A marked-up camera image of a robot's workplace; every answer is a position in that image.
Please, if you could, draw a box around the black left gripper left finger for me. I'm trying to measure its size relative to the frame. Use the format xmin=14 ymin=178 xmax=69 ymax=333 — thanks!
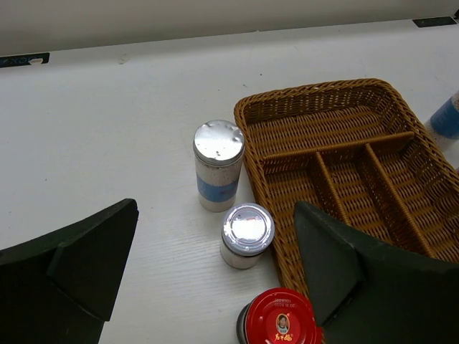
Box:
xmin=1 ymin=199 xmax=139 ymax=343

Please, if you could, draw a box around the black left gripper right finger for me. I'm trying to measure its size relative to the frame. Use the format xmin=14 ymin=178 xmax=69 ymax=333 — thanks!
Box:
xmin=294 ymin=201 xmax=458 ymax=343

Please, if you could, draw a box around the red-lid chili sauce jar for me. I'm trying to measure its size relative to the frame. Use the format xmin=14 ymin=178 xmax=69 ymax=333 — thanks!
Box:
xmin=236 ymin=287 xmax=322 ymax=344

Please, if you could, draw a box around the short white-lid spice jar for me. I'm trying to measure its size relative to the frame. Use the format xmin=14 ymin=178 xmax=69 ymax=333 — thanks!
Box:
xmin=220 ymin=203 xmax=275 ymax=269

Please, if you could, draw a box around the tall silver-lid spice bottle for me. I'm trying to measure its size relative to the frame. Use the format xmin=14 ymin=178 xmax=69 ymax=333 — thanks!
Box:
xmin=193 ymin=120 xmax=245 ymax=213

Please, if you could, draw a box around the brown wicker divided basket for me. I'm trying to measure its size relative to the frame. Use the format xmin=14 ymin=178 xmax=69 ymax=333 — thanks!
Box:
xmin=234 ymin=78 xmax=458 ymax=292

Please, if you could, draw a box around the black label strip left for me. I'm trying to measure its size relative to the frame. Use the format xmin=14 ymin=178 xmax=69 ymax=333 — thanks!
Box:
xmin=0 ymin=52 xmax=50 ymax=68

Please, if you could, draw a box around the black label strip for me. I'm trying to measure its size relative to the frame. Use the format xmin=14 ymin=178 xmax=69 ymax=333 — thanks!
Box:
xmin=412 ymin=16 xmax=457 ymax=28
xmin=0 ymin=52 xmax=50 ymax=68

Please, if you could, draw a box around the black label strip right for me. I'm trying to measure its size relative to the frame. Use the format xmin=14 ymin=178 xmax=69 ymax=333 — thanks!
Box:
xmin=412 ymin=16 xmax=457 ymax=28

